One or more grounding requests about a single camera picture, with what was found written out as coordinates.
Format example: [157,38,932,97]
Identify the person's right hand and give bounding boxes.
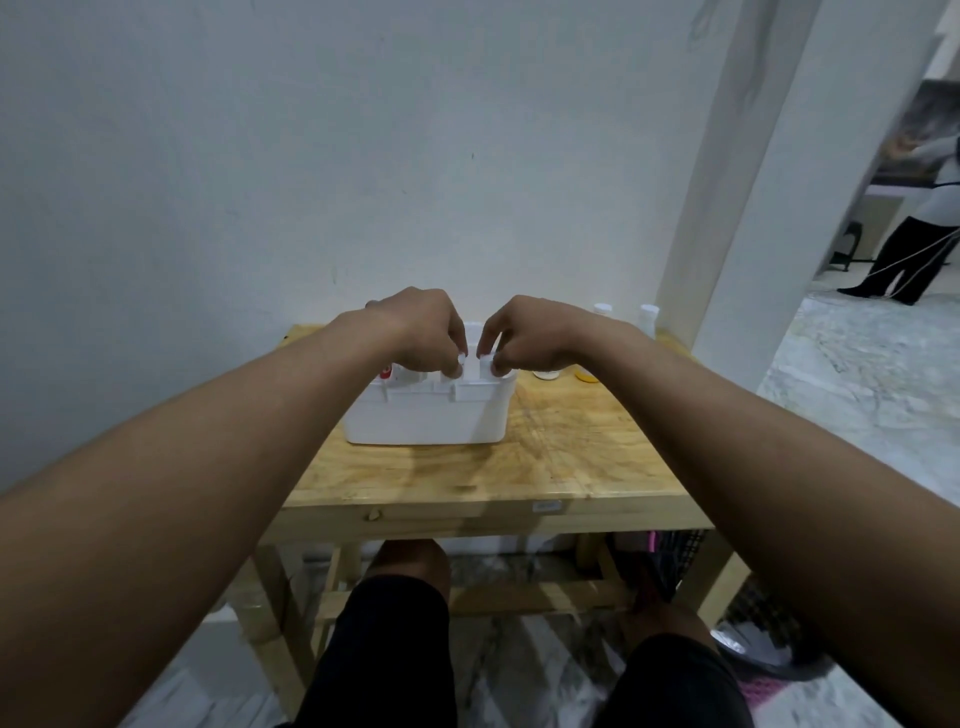
[476,294,601,379]

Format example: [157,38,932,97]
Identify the person's left hand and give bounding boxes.
[365,287,470,380]

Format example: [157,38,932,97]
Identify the yellow bottle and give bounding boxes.
[573,302,615,385]

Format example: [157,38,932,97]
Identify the white first aid box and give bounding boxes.
[341,320,519,447]

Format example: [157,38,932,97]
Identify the person's left forearm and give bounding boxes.
[0,307,410,728]

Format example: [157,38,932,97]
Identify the person's right forearm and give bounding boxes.
[573,318,960,728]

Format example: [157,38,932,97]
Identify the person's left leg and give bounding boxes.
[363,538,454,601]

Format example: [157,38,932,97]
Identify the person's black shorts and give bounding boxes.
[284,573,755,728]

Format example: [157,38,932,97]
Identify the wooden table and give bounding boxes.
[236,322,751,721]

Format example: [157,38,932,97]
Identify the black stool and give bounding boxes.
[828,221,864,273]

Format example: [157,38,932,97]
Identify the pink and black basket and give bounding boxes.
[614,529,834,710]

